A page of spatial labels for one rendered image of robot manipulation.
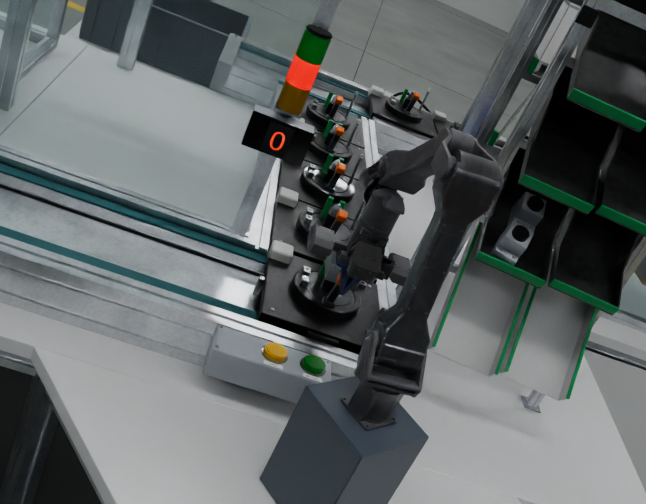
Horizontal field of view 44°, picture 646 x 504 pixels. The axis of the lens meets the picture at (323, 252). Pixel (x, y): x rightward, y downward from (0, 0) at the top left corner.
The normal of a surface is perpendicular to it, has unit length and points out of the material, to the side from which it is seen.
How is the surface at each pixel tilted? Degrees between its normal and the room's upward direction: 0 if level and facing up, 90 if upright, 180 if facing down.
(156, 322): 90
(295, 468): 90
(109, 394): 0
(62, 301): 90
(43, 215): 0
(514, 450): 0
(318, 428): 90
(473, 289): 45
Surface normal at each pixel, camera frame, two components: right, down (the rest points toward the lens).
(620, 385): -0.01, 0.49
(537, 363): 0.15, -0.26
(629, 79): 0.27, -0.54
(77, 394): 0.37, -0.81
